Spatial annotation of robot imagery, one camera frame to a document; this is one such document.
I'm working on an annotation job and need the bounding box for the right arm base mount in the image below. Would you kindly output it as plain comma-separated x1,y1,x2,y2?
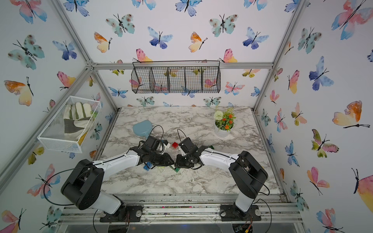
219,204,261,221

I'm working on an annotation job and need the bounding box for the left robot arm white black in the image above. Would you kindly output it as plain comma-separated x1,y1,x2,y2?
61,136,174,215

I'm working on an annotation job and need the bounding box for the work glove white grey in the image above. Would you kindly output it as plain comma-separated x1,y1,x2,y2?
63,102,94,141

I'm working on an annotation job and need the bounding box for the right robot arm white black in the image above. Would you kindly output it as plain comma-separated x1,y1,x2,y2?
174,138,268,213

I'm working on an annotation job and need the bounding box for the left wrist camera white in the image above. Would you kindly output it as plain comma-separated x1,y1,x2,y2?
162,140,170,150

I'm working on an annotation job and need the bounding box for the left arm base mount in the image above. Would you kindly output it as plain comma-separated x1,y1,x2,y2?
100,205,143,223

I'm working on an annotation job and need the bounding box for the white pot with flowers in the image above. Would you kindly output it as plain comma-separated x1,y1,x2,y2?
214,107,236,138

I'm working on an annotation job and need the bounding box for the white wire wall basket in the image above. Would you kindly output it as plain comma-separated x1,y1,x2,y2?
37,96,102,153

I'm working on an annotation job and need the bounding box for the light blue dustpan scoop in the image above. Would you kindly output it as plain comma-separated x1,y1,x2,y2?
133,120,153,138

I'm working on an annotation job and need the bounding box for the red square lego brick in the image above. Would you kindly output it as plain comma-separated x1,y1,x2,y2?
172,142,179,149

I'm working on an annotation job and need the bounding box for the blue long lego brick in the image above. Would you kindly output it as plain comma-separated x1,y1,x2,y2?
143,162,153,171

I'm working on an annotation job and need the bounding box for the black wire wall basket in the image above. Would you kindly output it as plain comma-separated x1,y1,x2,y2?
130,60,221,96

